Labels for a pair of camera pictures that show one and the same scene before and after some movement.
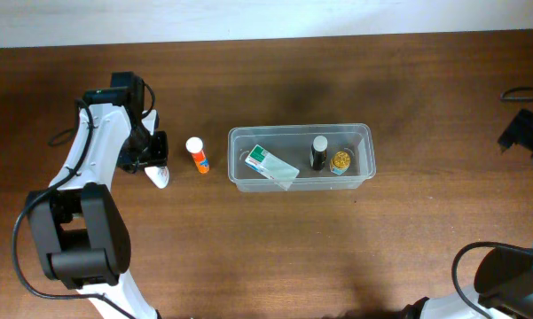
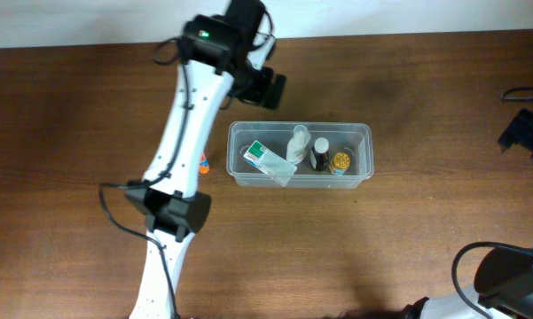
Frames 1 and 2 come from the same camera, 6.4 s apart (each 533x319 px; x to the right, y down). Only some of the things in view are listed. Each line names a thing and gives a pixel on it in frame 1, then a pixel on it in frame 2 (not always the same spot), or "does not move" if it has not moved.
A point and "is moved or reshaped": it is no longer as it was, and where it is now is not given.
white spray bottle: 160,175 is moved or reshaped
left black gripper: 158,158 to 256,94
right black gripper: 524,129 does not move
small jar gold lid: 340,162 does not move
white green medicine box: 271,165 does not move
